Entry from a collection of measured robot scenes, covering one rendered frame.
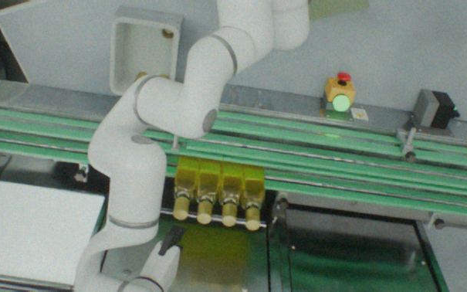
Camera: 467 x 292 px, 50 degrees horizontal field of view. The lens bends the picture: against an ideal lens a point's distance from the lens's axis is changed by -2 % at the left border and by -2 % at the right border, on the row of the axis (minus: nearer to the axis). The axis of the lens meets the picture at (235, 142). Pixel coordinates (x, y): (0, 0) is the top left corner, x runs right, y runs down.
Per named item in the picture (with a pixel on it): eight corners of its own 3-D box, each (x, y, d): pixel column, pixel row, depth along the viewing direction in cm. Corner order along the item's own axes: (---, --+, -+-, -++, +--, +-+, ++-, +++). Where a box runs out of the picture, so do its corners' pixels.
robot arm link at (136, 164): (202, 208, 90) (147, 179, 99) (221, 90, 85) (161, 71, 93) (129, 228, 78) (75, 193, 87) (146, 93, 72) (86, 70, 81)
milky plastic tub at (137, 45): (116, 79, 147) (109, 94, 139) (119, 5, 134) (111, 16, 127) (175, 89, 148) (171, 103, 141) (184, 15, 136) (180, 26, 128)
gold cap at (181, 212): (174, 206, 125) (171, 219, 121) (175, 195, 123) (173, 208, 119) (188, 208, 125) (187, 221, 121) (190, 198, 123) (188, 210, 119)
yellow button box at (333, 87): (322, 96, 149) (325, 110, 142) (328, 74, 144) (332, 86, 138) (345, 100, 149) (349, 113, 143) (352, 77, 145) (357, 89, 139)
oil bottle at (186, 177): (180, 154, 145) (170, 203, 127) (182, 137, 142) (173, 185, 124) (200, 157, 146) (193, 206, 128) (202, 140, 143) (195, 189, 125)
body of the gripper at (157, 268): (160, 318, 102) (180, 279, 111) (164, 285, 96) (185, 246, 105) (126, 305, 103) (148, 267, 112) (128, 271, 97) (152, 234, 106)
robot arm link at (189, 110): (187, 28, 90) (123, 60, 81) (246, 42, 82) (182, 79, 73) (199, 96, 97) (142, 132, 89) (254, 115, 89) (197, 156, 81)
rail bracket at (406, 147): (390, 134, 140) (402, 162, 129) (399, 112, 136) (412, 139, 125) (404, 137, 141) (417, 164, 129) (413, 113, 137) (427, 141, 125)
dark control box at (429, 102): (411, 110, 150) (419, 126, 143) (421, 87, 146) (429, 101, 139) (437, 115, 151) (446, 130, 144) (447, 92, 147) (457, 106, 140)
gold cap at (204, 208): (197, 211, 125) (195, 222, 122) (199, 199, 123) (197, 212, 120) (211, 212, 126) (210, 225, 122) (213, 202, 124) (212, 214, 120)
